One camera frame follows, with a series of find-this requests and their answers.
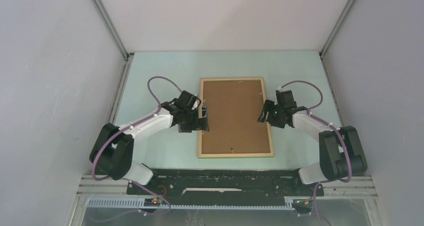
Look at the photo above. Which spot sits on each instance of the brown backing board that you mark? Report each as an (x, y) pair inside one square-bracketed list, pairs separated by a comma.
[(234, 116)]

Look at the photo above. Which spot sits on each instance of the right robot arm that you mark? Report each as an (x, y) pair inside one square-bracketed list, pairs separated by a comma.
[(341, 155)]

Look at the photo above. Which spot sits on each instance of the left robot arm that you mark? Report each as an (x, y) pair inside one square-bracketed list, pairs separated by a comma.
[(112, 153)]

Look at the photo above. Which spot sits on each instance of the aluminium corner post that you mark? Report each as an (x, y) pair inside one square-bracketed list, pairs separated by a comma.
[(337, 27), (108, 23)]

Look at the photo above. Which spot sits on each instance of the white cable duct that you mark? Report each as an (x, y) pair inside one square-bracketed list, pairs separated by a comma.
[(150, 203)]

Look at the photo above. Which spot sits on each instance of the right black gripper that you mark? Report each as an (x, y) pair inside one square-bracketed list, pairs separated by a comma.
[(268, 106)]

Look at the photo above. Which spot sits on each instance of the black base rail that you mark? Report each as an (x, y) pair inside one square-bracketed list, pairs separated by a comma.
[(244, 187)]

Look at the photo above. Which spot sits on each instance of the wooden picture frame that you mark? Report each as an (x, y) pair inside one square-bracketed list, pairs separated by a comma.
[(235, 155)]

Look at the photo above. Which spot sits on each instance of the left aluminium corner post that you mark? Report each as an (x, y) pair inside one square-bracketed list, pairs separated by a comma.
[(108, 23)]

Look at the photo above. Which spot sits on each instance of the right aluminium corner post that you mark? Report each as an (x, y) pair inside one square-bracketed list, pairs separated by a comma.
[(337, 27)]

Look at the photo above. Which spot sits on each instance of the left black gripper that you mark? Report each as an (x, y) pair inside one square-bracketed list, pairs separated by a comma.
[(199, 124)]

